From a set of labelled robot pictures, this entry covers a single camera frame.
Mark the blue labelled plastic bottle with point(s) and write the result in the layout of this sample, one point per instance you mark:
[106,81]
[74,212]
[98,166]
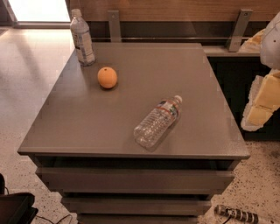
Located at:
[82,38]

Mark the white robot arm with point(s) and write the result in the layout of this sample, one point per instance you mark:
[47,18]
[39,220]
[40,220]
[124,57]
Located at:
[267,43]

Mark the clear plastic water bottle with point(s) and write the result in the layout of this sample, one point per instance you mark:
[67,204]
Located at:
[156,123]

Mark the orange fruit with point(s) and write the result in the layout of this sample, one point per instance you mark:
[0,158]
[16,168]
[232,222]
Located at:
[107,77]

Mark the grey drawer cabinet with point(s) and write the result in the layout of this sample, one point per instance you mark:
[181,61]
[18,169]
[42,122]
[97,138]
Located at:
[83,144]

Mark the black bag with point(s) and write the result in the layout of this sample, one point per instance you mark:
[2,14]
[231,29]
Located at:
[16,208]

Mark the right metal bracket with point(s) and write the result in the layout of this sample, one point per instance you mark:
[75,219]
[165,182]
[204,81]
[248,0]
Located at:
[234,41]

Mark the metal bracket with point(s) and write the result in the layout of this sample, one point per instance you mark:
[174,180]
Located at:
[234,41]
[114,26]

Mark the wooden wall shelf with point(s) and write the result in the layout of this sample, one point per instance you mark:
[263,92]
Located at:
[208,22]

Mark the left metal bracket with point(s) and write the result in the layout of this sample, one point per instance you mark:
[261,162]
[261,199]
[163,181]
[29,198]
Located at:
[114,26]

